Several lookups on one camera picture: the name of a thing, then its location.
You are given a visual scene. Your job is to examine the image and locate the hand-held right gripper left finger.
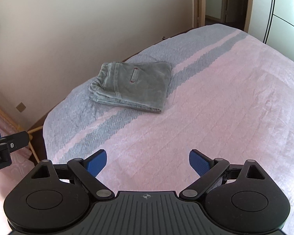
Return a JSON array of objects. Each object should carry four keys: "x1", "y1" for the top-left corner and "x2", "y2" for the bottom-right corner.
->
[{"x1": 31, "y1": 149, "x2": 115, "y2": 201}]

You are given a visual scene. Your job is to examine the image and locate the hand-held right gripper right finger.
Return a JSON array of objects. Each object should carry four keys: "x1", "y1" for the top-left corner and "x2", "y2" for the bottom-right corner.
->
[{"x1": 179, "y1": 149, "x2": 268, "y2": 199}]

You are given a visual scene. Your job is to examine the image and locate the grey velvet pants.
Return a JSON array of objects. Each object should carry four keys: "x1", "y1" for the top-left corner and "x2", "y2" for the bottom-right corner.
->
[{"x1": 89, "y1": 61, "x2": 174, "y2": 113}]

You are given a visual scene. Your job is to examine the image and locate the pink curtain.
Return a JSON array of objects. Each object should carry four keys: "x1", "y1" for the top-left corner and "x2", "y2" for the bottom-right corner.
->
[{"x1": 0, "y1": 114, "x2": 43, "y2": 191}]

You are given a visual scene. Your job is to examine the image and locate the pink grey striped bedspread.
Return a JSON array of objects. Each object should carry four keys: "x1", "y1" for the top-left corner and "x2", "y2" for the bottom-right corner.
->
[{"x1": 43, "y1": 24, "x2": 294, "y2": 226}]

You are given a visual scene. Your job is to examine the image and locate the white wardrobe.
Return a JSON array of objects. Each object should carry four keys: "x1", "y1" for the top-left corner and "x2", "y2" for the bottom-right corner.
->
[{"x1": 247, "y1": 0, "x2": 294, "y2": 52}]

